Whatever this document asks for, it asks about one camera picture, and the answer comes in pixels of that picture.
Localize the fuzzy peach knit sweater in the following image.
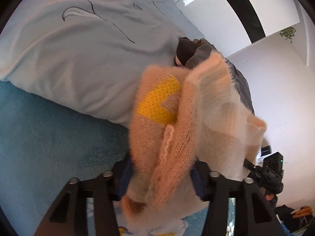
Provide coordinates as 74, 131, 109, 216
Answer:
121, 65, 267, 233

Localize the clothes pile on floor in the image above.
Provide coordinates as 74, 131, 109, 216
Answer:
274, 205, 314, 234

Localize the right hand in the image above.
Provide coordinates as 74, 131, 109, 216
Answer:
259, 187, 274, 201

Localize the teal floral plush blanket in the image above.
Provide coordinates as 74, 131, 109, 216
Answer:
0, 79, 210, 236

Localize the dark grey garment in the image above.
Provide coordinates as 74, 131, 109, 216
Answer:
189, 38, 255, 113

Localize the black fleece garment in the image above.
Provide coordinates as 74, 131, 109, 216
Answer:
175, 37, 199, 69

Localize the light blue floral duvet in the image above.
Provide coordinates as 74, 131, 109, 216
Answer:
1, 0, 203, 126

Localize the green wall plant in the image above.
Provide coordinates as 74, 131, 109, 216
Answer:
279, 26, 296, 44

